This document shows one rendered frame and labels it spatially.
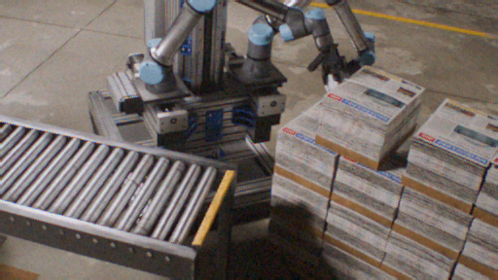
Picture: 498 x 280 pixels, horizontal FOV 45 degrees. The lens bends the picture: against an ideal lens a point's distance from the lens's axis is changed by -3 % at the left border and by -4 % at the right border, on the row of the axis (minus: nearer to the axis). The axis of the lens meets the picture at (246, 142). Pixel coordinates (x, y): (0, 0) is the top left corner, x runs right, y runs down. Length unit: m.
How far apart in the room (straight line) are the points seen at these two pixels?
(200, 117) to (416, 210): 1.14
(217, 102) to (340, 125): 0.76
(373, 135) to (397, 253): 0.52
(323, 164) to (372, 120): 0.33
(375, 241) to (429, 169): 0.45
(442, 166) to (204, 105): 1.20
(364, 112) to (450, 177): 0.40
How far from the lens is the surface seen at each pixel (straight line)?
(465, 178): 2.31
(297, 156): 2.62
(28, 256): 3.27
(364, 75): 2.64
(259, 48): 2.96
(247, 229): 3.34
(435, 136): 2.31
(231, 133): 3.13
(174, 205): 2.24
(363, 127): 2.40
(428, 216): 2.46
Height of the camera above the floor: 2.25
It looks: 34 degrees down
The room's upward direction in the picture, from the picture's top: 5 degrees clockwise
